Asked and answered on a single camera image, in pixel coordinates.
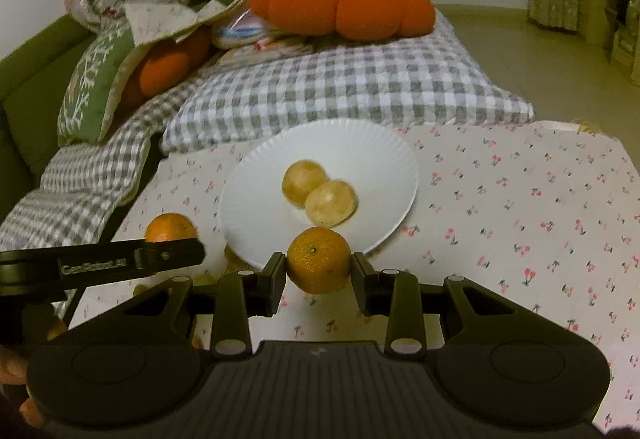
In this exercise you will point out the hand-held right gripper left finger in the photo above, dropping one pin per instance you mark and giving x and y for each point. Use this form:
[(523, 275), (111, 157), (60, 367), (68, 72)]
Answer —
[(277, 280)]

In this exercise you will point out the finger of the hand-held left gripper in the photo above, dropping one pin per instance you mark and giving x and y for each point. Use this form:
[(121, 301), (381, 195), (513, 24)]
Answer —
[(175, 254)]

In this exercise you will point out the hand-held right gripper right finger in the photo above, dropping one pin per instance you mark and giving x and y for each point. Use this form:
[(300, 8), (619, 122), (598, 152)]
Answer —
[(358, 281)]

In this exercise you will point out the orange tangerine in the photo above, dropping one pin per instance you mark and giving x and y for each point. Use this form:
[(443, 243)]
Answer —
[(170, 228), (318, 261)]

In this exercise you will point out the white ribbed plate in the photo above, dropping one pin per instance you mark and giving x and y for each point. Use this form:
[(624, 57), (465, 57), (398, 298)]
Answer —
[(360, 154)]

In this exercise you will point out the person's left hand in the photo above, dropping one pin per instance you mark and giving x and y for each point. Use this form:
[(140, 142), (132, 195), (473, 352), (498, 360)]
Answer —
[(12, 369)]

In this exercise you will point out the grey gingham blanket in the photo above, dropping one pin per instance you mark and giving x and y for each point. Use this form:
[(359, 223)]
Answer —
[(75, 189)]

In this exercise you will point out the cherry-print white cloth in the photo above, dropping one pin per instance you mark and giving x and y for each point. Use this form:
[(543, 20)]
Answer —
[(500, 219)]

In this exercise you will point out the green sofa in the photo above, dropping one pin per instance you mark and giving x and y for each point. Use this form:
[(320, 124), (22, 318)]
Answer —
[(30, 109)]

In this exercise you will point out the green embroidered pillow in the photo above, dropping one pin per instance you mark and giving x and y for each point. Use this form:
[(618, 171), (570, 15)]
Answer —
[(90, 84)]

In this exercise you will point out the small orange pumpkin cushion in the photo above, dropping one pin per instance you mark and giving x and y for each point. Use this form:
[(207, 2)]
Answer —
[(165, 69)]

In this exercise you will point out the grey gingham pillow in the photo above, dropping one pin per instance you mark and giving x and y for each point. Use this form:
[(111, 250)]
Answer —
[(350, 84)]

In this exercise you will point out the stack of books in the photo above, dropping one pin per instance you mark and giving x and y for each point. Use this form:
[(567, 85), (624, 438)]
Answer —
[(250, 31)]

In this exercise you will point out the large orange pumpkin cushion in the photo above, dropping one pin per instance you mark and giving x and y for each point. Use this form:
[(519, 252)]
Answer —
[(340, 1)]

